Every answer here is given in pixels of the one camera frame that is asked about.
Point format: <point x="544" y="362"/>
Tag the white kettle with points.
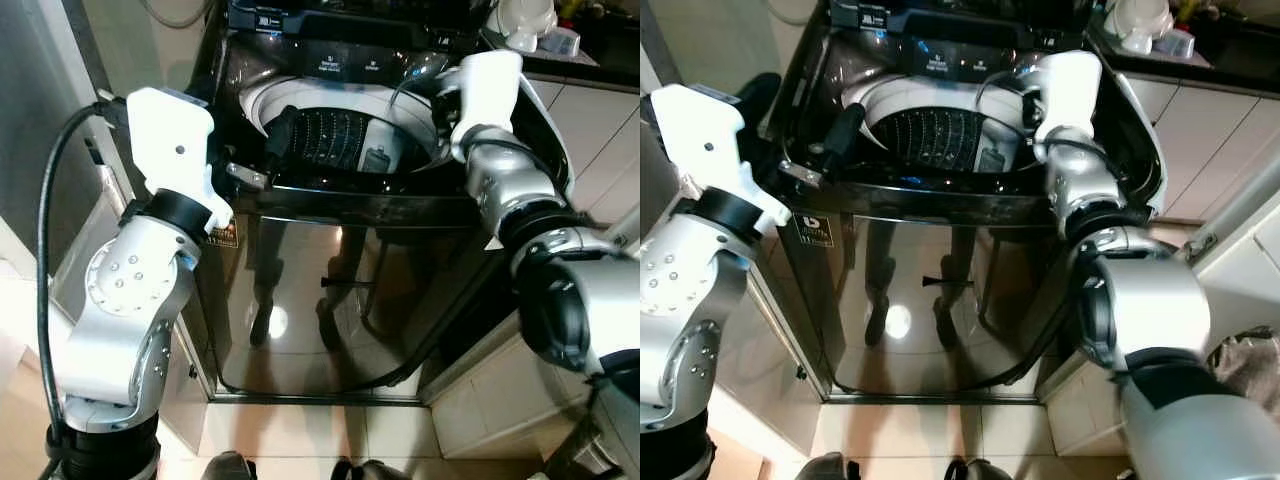
<point x="520" y="20"/>
<point x="1140" y="20"/>

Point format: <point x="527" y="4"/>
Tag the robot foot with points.
<point x="975" y="470"/>
<point x="228" y="467"/>
<point x="823" y="468"/>
<point x="365" y="470"/>

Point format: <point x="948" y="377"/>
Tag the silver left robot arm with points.
<point x="120" y="290"/>
<point x="680" y="290"/>

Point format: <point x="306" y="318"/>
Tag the black counter top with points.
<point x="1240" y="60"/>
<point x="610" y="55"/>

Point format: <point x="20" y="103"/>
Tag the black box with white print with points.
<point x="868" y="13"/>
<point x="265" y="13"/>

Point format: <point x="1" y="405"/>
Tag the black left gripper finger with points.
<point x="280" y="140"/>
<point x="842" y="140"/>

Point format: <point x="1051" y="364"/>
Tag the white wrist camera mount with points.
<point x="175" y="140"/>
<point x="720" y="140"/>
<point x="1070" y="95"/>
<point x="485" y="95"/>

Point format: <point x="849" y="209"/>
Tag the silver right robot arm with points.
<point x="1150" y="300"/>
<point x="570" y="290"/>

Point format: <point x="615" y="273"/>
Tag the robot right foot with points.
<point x="975" y="470"/>
<point x="365" y="470"/>

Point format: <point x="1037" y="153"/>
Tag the grey refrigerator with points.
<point x="40" y="100"/>

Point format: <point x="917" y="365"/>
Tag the white kitchen cabinet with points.
<point x="600" y="140"/>
<point x="1220" y="140"/>

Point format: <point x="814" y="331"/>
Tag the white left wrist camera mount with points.
<point x="720" y="140"/>
<point x="175" y="140"/>

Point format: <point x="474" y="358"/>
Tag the black top-load washing machine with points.
<point x="930" y="290"/>
<point x="330" y="290"/>

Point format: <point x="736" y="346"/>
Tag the brown patterned cloth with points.
<point x="1245" y="365"/>

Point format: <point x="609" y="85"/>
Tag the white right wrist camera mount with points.
<point x="1070" y="95"/>
<point x="485" y="95"/>

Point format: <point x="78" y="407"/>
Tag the small clear plastic container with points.
<point x="562" y="42"/>
<point x="1178" y="44"/>

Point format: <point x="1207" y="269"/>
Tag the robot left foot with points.
<point x="228" y="467"/>
<point x="823" y="468"/>

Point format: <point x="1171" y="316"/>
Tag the washer drum with white rim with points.
<point x="930" y="135"/>
<point x="340" y="135"/>

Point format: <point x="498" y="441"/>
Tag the square label sticker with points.
<point x="222" y="238"/>
<point x="815" y="230"/>

